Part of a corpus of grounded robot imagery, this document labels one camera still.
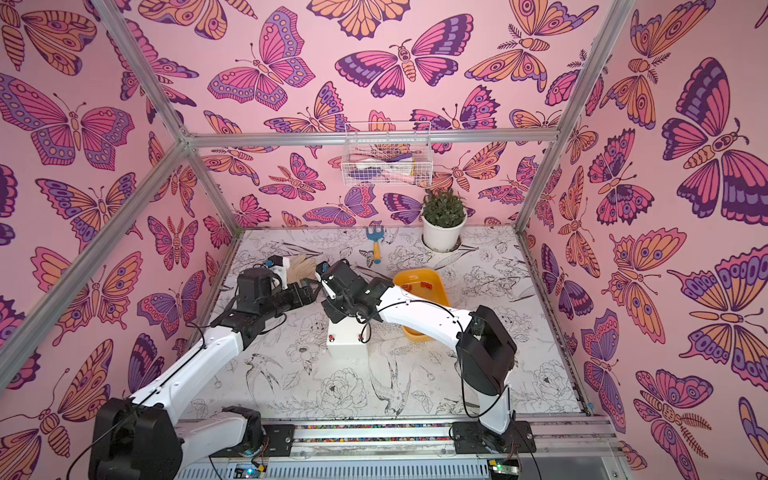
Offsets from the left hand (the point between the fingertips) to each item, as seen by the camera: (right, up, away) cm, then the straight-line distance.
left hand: (316, 284), depth 84 cm
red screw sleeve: (+5, -14, -4) cm, 16 cm away
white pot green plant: (+40, +20, +19) cm, 48 cm away
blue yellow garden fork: (+15, +15, +33) cm, 40 cm away
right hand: (+5, -4, -1) cm, 6 cm away
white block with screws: (+9, -15, -5) cm, 18 cm away
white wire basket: (+20, +40, +12) cm, 46 cm away
